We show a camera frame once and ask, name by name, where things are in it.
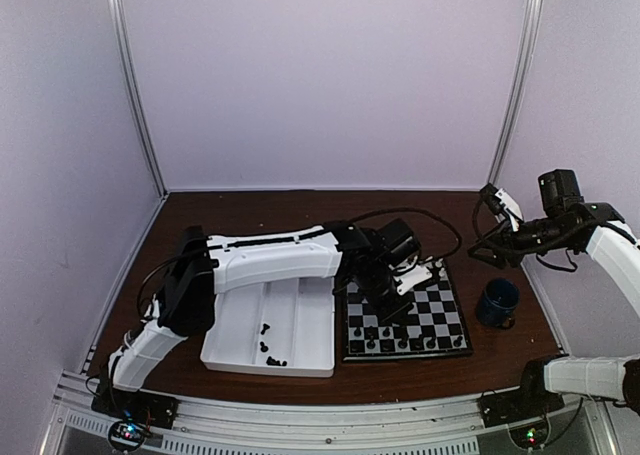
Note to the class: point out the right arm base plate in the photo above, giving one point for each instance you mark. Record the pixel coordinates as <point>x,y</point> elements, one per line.
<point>508,407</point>

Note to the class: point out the white plastic tray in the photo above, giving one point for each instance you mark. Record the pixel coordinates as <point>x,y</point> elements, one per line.
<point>302,315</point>

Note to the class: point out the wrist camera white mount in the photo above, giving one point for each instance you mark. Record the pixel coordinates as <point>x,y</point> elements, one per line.
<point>502,205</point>
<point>423,273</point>

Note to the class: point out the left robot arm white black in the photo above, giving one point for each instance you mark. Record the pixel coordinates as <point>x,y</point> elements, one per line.
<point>207,266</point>

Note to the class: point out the black and silver chessboard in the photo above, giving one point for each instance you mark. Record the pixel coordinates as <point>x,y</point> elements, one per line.
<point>436,314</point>

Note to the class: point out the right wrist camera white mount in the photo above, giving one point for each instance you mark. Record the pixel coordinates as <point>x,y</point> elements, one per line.
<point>502,205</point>

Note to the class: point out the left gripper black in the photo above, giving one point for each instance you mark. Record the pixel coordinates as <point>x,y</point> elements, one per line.
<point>390,315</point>

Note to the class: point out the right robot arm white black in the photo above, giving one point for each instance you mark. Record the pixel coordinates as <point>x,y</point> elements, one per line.
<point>574,226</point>

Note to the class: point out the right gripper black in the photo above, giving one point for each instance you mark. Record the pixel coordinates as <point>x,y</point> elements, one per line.
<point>504,245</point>

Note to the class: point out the left aluminium frame post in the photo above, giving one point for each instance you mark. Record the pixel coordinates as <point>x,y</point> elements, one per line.
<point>117,11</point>

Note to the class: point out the aluminium frame post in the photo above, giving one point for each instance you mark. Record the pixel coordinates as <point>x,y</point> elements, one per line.
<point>525,54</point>
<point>117,11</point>

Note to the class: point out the black chess piece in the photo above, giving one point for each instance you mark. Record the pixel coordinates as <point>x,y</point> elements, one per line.
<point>387,345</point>

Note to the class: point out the aluminium front rail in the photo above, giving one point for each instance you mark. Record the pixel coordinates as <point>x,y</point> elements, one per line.
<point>441,426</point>

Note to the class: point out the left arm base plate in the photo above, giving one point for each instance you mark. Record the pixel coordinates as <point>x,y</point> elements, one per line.
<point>144,408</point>

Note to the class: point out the dark blue mug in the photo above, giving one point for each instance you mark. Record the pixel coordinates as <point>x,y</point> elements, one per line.
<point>497,304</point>

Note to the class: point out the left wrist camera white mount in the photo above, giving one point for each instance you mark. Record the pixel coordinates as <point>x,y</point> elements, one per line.
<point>423,273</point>

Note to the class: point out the right aluminium frame post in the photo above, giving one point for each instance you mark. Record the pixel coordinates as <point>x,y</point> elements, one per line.
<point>525,54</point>

